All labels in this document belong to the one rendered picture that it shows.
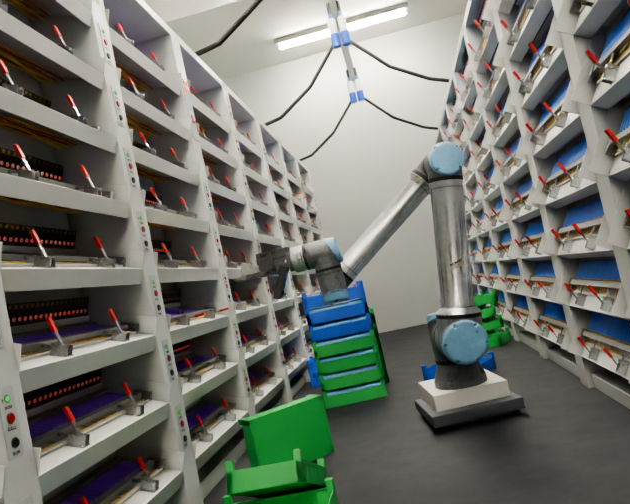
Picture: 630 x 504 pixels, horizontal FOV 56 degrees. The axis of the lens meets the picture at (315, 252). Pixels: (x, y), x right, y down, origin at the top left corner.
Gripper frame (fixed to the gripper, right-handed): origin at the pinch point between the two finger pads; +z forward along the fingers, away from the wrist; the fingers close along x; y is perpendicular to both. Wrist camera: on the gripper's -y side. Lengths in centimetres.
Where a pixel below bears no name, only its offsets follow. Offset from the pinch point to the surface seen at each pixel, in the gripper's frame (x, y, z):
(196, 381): 13.5, -29.1, 18.3
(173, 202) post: -30, 40, 28
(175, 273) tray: 15.3, 6.9, 16.1
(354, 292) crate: -83, -15, -30
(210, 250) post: -30.1, 16.4, 17.4
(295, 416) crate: 2, -49, -8
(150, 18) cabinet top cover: -13, 108, 13
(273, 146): -240, 105, 17
